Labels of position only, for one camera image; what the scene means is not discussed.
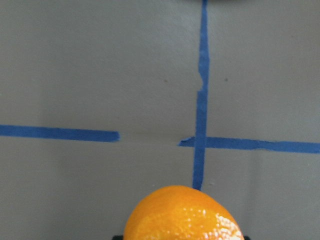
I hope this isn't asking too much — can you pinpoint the orange fruit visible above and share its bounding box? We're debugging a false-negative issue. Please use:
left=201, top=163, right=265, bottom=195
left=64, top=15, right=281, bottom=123
left=123, top=185, right=244, bottom=240

